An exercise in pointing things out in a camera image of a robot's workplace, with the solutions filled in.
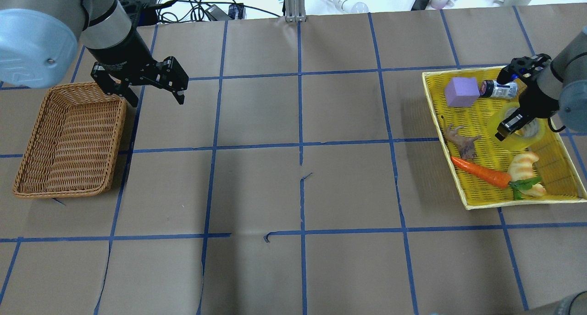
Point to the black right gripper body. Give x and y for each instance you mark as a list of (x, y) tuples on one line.
[(537, 100)]

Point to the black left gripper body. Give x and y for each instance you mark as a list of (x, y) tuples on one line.
[(123, 50)]

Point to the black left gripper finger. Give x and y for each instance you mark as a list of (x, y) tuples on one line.
[(178, 94), (128, 94)]

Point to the yellow tape roll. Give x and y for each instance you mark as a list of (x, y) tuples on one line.
[(532, 132)]

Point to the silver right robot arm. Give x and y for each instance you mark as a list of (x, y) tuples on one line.
[(553, 86)]

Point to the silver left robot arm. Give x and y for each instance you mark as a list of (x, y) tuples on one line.
[(39, 40)]

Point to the toy croissant bread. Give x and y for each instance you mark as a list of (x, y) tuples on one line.
[(521, 169)]

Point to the purple foam cube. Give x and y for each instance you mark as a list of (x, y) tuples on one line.
[(462, 92)]

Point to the yellow woven tray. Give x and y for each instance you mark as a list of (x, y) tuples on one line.
[(559, 175)]

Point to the black power adapter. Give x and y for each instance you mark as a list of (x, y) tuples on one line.
[(214, 13)]

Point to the brown wicker basket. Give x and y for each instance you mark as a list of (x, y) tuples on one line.
[(73, 148)]

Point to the brown toy animal figure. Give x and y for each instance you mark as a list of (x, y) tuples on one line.
[(465, 145)]

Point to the orange toy carrot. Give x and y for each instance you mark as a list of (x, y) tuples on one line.
[(500, 179)]

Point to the white light bulb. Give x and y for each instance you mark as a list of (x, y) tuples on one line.
[(351, 7)]

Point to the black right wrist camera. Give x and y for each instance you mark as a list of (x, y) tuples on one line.
[(525, 68)]

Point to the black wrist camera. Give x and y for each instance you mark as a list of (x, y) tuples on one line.
[(141, 12), (525, 68)]

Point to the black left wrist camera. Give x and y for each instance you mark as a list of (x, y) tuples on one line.
[(141, 12)]

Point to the aluminium frame post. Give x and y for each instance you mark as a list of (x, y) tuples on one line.
[(294, 11)]

